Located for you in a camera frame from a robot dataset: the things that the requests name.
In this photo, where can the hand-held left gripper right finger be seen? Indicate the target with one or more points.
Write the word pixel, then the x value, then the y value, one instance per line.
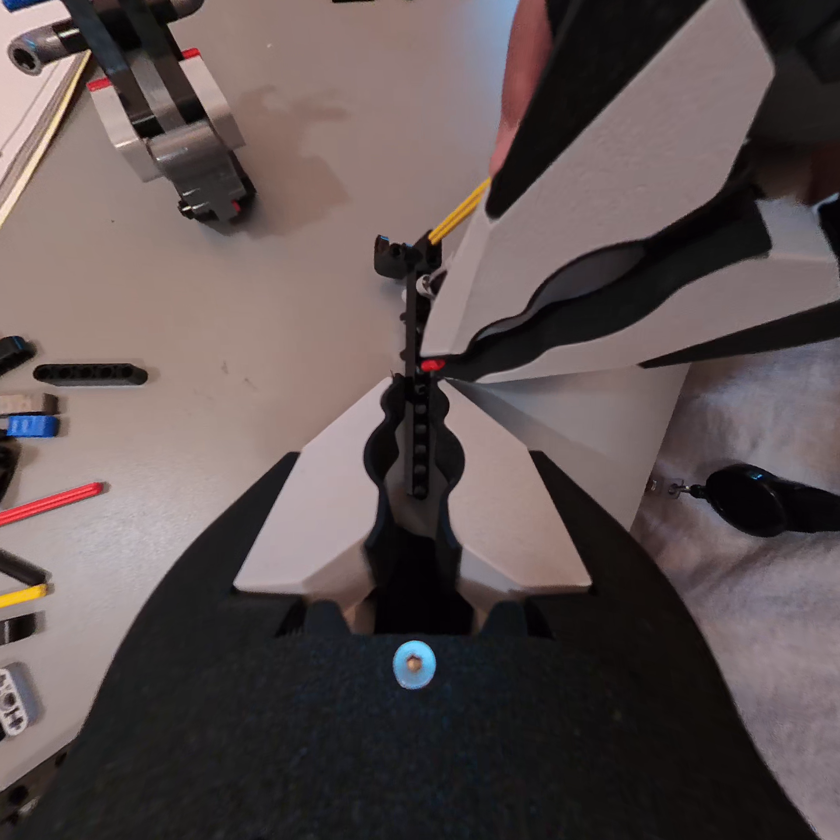
pixel 518 518

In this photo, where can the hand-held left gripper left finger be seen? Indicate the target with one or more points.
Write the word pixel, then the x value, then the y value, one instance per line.
pixel 308 518

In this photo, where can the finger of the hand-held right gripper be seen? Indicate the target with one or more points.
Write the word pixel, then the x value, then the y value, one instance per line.
pixel 800 262
pixel 623 144

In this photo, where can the black lego beam assembly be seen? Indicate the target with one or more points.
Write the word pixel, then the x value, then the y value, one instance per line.
pixel 418 426

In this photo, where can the red lego pin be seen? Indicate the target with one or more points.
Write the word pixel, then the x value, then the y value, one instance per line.
pixel 432 365

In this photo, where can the red lego axle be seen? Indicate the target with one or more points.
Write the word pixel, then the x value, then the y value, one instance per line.
pixel 52 504

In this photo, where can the short black lego beam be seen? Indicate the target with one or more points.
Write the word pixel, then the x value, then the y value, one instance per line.
pixel 85 374

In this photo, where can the blue lego connector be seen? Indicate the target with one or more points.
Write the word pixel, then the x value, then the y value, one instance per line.
pixel 33 426

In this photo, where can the yellow lego axle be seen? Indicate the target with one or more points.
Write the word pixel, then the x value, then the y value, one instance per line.
pixel 23 596

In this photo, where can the flat black lego piece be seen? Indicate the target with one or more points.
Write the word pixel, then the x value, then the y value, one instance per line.
pixel 16 628

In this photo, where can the light grey lego piece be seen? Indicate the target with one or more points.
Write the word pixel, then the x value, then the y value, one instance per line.
pixel 16 699

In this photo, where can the grey lego chassis model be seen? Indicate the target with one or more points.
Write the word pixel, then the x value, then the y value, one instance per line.
pixel 184 151

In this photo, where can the thick black lego beam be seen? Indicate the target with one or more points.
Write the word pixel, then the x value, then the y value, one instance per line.
pixel 26 794

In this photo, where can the open lego instruction booklet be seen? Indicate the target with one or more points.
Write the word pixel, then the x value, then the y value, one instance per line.
pixel 26 98

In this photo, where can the person's right hand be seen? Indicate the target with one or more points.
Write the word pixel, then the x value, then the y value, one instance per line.
pixel 525 59

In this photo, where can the black lego frame piece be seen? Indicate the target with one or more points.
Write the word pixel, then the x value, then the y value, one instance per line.
pixel 6 469

